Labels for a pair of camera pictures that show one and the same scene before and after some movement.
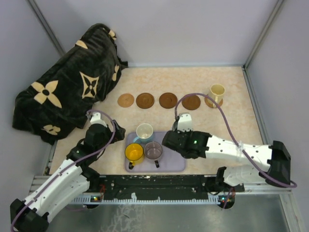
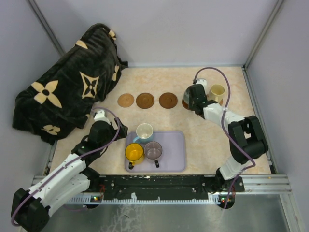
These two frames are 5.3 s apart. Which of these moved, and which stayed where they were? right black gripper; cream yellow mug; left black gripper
Moved: right black gripper
Stayed: left black gripper; cream yellow mug
